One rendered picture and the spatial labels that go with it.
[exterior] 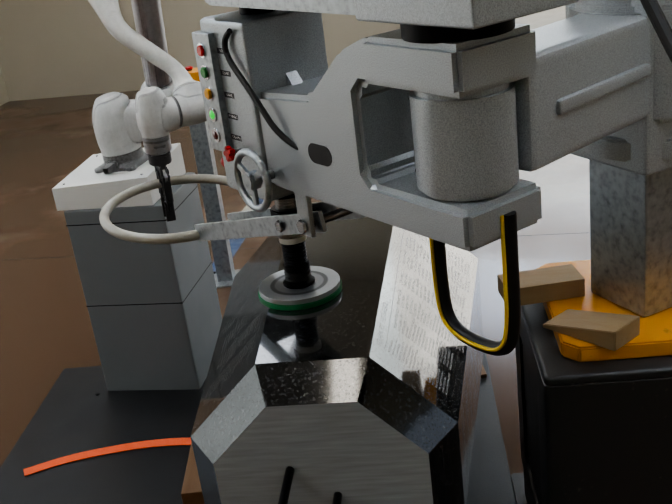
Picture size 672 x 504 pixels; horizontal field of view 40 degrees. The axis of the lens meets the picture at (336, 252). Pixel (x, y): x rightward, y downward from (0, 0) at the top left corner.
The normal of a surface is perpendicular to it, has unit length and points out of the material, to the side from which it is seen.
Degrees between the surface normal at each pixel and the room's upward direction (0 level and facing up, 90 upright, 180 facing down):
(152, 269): 90
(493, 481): 0
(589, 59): 90
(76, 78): 90
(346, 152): 90
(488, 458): 0
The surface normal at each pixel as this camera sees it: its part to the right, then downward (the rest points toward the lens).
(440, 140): -0.54, 0.38
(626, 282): -0.88, 0.27
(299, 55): 0.59, 0.24
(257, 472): -0.08, 0.39
